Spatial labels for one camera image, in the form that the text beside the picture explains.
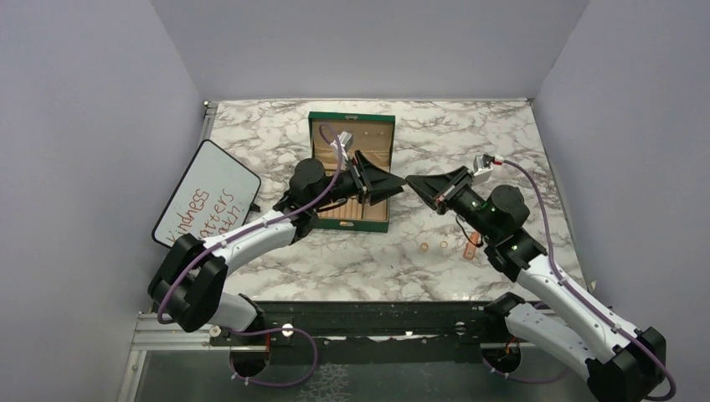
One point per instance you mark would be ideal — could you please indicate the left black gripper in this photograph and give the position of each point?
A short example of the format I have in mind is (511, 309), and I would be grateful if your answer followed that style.
(371, 182)

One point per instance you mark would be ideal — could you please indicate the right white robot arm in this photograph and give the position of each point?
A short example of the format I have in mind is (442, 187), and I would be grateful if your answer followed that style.
(617, 360)

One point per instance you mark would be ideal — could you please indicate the green jewelry box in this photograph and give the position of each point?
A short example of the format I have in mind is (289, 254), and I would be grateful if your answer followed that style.
(373, 135)

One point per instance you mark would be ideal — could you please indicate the white dry-erase board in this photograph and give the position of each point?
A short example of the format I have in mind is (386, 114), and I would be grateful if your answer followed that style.
(214, 196)

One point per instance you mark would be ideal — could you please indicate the orange highlighter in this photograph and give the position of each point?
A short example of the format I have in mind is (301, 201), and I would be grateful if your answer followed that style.
(470, 250)

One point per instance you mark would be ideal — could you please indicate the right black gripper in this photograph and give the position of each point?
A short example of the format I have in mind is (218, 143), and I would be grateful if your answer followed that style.
(439, 190)

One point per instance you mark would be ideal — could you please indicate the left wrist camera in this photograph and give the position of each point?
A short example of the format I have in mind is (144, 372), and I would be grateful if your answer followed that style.
(343, 141)

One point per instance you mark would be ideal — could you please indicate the black mounting rail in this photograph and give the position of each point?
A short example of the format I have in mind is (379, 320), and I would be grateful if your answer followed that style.
(340, 332)

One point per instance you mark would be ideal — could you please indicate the aluminium frame rail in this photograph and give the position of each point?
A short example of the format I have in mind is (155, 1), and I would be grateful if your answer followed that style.
(151, 336)

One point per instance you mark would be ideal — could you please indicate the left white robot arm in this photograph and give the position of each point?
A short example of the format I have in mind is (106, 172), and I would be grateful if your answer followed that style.
(189, 285)

